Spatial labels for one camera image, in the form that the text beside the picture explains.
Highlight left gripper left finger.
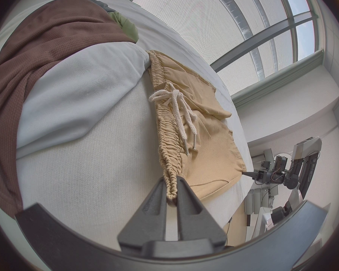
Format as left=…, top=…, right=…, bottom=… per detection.
left=117, top=177, right=169, bottom=251

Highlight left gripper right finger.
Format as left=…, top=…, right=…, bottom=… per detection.
left=175, top=176, right=228, bottom=251

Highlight mustard yellow shorts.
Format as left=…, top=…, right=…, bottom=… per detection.
left=145, top=50, right=247, bottom=205

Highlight bed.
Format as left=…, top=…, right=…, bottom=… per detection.
left=0, top=0, right=262, bottom=250

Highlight pale blue garment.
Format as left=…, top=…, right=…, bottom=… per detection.
left=15, top=41, right=152, bottom=160

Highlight window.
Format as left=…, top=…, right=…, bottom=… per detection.
left=131, top=0, right=320, bottom=95

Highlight green garment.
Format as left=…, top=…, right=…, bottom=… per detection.
left=107, top=10, right=139, bottom=43

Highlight brown garment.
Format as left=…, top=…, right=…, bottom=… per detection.
left=0, top=0, right=138, bottom=219

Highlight black garment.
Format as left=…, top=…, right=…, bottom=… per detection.
left=86, top=0, right=117, bottom=14

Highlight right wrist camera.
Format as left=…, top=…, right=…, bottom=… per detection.
left=273, top=155, right=289, bottom=175

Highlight black cable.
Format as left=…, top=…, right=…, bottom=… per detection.
left=224, top=218, right=235, bottom=248

